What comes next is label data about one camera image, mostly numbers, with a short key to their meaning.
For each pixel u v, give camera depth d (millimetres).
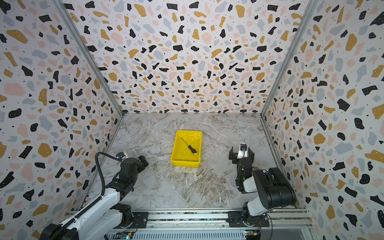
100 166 948
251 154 841
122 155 742
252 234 715
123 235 702
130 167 649
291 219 763
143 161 791
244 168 679
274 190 456
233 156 816
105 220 563
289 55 883
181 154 976
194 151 975
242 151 763
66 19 720
